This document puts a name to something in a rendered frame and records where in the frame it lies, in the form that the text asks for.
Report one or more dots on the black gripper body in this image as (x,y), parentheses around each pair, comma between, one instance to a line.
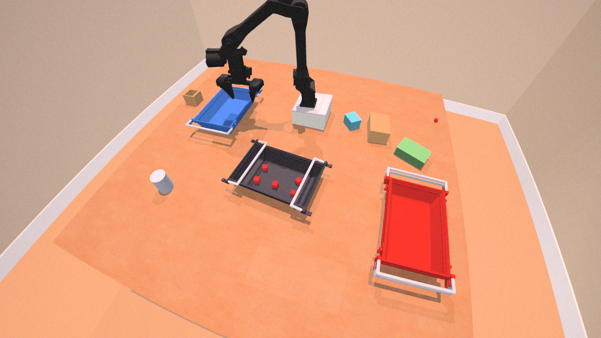
(238,76)

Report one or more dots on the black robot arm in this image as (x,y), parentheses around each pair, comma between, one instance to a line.
(298,11)

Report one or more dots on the grey cylinder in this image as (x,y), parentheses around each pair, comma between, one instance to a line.
(162,181)

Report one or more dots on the small light blue block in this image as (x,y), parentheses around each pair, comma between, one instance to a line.
(352,120)

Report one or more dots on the tan open-top box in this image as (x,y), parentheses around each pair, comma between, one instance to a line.
(193,97)

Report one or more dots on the orange cube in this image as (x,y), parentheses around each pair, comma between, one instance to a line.
(378,128)

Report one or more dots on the green rectangular block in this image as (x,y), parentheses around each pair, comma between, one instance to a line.
(412,153)

